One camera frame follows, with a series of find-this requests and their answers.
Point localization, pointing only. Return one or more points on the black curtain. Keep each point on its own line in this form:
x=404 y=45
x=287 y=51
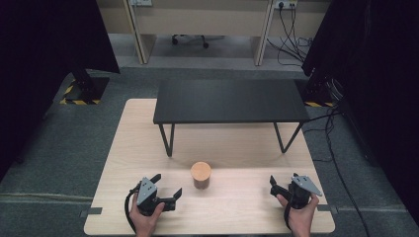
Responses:
x=378 y=82
x=42 y=65

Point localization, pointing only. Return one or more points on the black office chair base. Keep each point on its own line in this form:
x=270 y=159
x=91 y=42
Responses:
x=191 y=39

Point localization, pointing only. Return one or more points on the person's right hand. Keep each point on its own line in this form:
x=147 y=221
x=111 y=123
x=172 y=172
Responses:
x=302 y=220

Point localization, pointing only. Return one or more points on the person's left hand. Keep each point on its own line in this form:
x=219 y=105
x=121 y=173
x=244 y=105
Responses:
x=144 y=223

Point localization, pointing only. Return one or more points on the black metal desk shelf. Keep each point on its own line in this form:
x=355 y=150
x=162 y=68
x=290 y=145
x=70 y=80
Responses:
x=230 y=100

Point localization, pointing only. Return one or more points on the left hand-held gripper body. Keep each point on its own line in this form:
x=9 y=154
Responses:
x=146 y=192

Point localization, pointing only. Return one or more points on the white wall power socket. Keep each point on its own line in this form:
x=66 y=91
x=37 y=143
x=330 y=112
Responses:
x=141 y=2
x=285 y=4

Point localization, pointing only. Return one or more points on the black stand with hazard tape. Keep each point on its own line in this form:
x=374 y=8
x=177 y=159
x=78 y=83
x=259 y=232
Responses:
x=86 y=90
x=321 y=92

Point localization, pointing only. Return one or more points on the grey tape strip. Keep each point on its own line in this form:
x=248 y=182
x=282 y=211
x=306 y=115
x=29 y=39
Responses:
x=327 y=208
x=91 y=212

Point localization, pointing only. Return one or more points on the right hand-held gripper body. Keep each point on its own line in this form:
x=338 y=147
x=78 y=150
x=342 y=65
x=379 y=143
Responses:
x=301 y=192

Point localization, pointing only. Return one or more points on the small wooden cup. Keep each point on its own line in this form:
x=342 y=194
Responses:
x=201 y=174

